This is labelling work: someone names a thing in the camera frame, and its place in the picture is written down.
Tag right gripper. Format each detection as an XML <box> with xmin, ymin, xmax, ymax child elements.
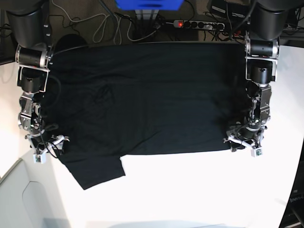
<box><xmin>25</xmin><ymin>134</ymin><xmax>70</xmax><ymax>159</ymax></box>

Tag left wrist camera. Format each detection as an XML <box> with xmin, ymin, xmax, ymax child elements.
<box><xmin>251</xmin><ymin>148</ymin><xmax>263</xmax><ymax>157</ymax></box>

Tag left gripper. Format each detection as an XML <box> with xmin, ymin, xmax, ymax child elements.
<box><xmin>223</xmin><ymin>123</ymin><xmax>267</xmax><ymax>152</ymax></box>

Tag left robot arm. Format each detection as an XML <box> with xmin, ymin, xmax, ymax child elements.
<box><xmin>224</xmin><ymin>0</ymin><xmax>303</xmax><ymax>157</ymax></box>

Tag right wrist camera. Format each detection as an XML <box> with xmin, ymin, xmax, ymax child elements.
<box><xmin>33</xmin><ymin>153</ymin><xmax>46</xmax><ymax>164</ymax></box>

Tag blue box overhead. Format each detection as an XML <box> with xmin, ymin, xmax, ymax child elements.
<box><xmin>115</xmin><ymin>0</ymin><xmax>184</xmax><ymax>10</ymax></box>

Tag white power strip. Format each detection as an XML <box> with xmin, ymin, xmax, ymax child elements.
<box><xmin>173</xmin><ymin>20</ymin><xmax>225</xmax><ymax>31</ymax></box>

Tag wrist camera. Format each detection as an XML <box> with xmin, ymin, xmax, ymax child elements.
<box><xmin>33</xmin><ymin>153</ymin><xmax>46</xmax><ymax>164</ymax></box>
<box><xmin>251</xmin><ymin>148</ymin><xmax>263</xmax><ymax>157</ymax></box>

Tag black T-shirt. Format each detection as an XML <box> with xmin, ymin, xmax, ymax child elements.
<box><xmin>41</xmin><ymin>43</ymin><xmax>248</xmax><ymax>190</ymax></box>

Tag black round stool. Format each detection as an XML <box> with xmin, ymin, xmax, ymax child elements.
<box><xmin>56</xmin><ymin>34</ymin><xmax>87</xmax><ymax>49</ymax></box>

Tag grey cable loops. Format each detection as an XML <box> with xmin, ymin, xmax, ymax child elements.
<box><xmin>92</xmin><ymin>13</ymin><xmax>162</xmax><ymax>44</ymax></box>

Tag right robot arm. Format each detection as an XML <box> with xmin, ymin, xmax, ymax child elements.
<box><xmin>0</xmin><ymin>0</ymin><xmax>69</xmax><ymax>164</ymax></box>

